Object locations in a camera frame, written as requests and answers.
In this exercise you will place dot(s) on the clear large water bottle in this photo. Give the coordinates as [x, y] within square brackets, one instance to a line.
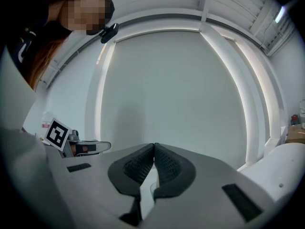
[46, 118]

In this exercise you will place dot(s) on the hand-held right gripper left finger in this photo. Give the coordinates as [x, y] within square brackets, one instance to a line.
[95, 187]

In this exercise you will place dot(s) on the black headset microphone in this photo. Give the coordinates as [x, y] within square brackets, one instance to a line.
[109, 33]

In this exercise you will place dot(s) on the person's left hand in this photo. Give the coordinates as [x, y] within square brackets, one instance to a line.
[75, 149]

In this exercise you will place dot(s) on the person's head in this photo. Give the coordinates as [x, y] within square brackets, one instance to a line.
[81, 13]

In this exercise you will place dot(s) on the long ceiling light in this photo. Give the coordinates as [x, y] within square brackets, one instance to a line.
[280, 14]

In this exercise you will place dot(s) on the teal glass cup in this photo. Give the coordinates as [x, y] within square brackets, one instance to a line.
[152, 191]

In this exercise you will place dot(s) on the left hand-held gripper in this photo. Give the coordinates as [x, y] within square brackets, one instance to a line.
[57, 135]

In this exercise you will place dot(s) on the small red item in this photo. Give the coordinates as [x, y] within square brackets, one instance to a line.
[295, 119]

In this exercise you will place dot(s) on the cardboard box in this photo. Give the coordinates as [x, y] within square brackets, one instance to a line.
[295, 133]

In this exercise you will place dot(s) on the white arched wall frame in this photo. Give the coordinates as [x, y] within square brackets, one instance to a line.
[94, 104]
[280, 104]

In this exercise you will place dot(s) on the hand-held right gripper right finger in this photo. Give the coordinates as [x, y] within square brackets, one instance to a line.
[202, 187]

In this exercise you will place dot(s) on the person's dark clothing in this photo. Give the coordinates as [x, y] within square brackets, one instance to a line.
[23, 46]

